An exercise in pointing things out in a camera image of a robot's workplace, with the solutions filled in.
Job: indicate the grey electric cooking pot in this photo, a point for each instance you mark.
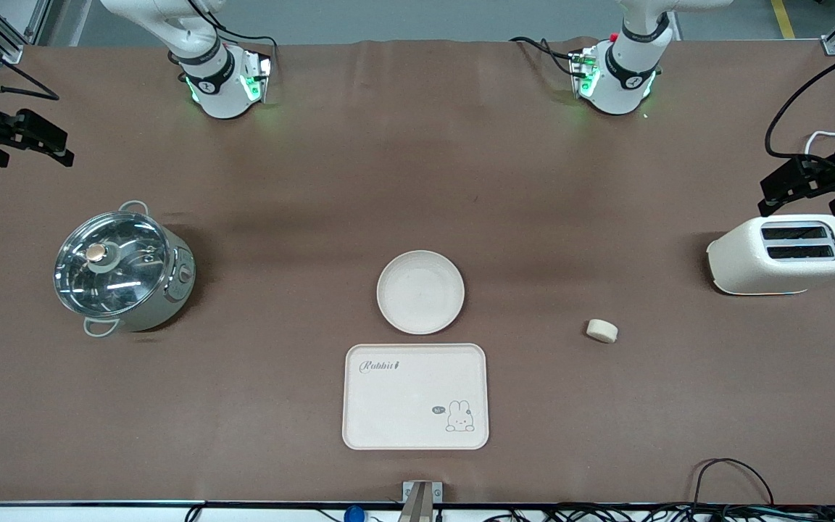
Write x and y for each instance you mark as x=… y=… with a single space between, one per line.
x=171 y=290

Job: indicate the small white bun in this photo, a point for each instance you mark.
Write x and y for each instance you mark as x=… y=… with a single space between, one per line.
x=601 y=330

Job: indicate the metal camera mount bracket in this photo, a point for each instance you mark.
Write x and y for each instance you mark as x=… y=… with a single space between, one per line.
x=421 y=500

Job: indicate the glass pot lid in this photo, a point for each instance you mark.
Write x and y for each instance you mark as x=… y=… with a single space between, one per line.
x=109 y=264

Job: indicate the round cream plate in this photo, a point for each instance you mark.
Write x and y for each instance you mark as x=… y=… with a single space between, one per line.
x=420 y=292

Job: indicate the cream two-slot toaster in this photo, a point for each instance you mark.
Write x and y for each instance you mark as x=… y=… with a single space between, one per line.
x=751 y=261

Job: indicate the blue round knob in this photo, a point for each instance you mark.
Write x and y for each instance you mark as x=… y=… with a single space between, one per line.
x=354 y=515

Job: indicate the brown table mat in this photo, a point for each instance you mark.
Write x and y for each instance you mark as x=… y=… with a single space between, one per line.
x=417 y=181

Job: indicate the cream rabbit print tray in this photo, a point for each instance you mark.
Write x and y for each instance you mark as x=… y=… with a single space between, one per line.
x=410 y=399

